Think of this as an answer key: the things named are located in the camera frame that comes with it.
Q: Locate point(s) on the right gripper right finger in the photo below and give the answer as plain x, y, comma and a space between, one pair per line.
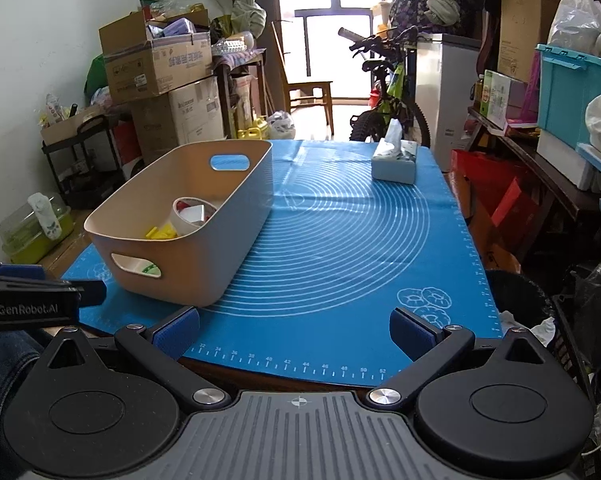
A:
432, 350

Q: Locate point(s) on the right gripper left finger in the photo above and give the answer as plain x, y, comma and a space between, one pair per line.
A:
157, 350

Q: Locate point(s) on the beige plastic storage bin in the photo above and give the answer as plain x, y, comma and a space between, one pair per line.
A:
195, 269

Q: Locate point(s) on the cardboard box on floor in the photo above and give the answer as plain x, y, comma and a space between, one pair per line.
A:
62, 256

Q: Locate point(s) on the green plastic container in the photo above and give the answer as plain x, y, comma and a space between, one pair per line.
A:
24, 240

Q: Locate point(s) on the yellow toy tool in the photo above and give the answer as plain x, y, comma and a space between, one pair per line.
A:
164, 232

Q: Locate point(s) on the white tape roll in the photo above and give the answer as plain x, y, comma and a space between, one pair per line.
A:
182, 227

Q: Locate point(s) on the blue silicone mat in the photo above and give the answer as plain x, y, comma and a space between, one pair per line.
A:
337, 254

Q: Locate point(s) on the white usb charger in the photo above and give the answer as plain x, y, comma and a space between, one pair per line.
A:
196, 217

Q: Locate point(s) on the black metal shelf rack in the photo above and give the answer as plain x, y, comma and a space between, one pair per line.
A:
91, 156

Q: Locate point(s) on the red bag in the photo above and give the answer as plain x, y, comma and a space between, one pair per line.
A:
502, 203

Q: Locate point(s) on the tissue box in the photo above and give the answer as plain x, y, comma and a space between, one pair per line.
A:
394, 159

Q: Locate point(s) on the yellow oil jug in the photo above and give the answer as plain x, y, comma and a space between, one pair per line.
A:
258, 130

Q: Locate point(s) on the large stacked cardboard box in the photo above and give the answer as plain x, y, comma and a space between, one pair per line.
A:
188, 114

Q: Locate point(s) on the green black bicycle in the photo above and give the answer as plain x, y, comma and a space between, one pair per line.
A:
394, 77

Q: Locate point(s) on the green white carton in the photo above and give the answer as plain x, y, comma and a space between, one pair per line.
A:
503, 98

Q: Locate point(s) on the open cardboard box top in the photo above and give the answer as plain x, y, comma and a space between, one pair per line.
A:
146, 58

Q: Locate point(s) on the white chest freezer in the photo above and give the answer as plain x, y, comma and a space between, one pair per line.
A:
445, 75

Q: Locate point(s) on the wooden chair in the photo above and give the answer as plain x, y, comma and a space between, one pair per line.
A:
306, 93

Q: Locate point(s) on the teal plastic crate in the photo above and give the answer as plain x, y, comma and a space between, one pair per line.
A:
569, 81

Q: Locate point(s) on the tall cardboard box right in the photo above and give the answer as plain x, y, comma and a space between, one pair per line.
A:
524, 25

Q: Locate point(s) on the white plastic bag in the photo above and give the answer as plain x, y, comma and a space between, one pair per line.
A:
577, 26

